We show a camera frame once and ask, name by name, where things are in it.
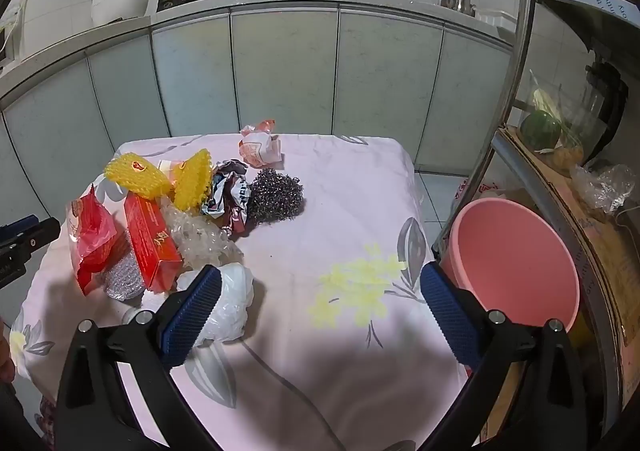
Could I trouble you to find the pink white paper cup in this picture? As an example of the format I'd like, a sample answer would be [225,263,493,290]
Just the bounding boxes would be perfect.
[156,160,186,185]

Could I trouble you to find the red plastic snack bag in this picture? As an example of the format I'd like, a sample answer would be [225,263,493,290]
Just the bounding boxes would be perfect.
[66,186,118,296]

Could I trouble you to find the red white wrapper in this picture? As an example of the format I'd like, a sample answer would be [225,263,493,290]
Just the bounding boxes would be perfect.
[200,159,252,237]

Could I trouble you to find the red cardboard box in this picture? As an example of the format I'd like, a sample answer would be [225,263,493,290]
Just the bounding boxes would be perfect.
[124,192,182,293]

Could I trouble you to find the silver mesh scouring pad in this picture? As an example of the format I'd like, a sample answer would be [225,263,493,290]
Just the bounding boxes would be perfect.
[103,252,144,301]

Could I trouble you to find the white tray on counter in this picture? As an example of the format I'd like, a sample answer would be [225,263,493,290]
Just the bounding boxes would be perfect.
[475,9,518,33]

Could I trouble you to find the clear bag on shelf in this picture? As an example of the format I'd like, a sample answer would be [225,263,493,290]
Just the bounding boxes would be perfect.
[570,164,636,215]

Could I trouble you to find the white foam net sleeve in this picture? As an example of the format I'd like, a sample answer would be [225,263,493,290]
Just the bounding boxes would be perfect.
[194,263,254,347]

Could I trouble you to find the metal storage rack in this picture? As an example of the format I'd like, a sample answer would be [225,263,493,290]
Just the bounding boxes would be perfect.
[434,0,639,435]

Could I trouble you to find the white rice cooker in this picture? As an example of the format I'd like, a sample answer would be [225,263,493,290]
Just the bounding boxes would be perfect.
[91,0,149,26]

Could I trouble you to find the pink floral tablecloth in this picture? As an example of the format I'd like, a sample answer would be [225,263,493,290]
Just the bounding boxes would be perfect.
[8,132,469,451]

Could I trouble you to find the clear plastic wrap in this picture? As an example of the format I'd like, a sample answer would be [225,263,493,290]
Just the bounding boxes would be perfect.
[160,198,243,270]

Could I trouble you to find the kitchen counter cabinets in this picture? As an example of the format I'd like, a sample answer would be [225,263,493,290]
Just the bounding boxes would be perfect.
[1,0,511,223]

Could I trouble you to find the green melon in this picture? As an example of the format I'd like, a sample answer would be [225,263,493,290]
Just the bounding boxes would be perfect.
[520,110,562,151]

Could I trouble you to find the orange white snack wrapper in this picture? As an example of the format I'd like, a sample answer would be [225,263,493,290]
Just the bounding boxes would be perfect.
[239,120,283,168]

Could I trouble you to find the black blender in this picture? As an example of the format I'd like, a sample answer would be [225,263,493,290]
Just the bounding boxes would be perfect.
[586,61,629,161]

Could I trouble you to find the pink plastic bucket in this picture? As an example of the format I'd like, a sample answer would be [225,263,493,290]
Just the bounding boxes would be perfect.
[440,198,580,330]

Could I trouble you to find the clear bag of vegetables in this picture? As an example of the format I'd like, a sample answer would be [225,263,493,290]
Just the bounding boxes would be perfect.
[518,70,605,176]

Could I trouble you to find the dark steel wool scrubber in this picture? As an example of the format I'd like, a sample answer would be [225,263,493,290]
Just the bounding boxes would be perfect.
[247,168,305,225]

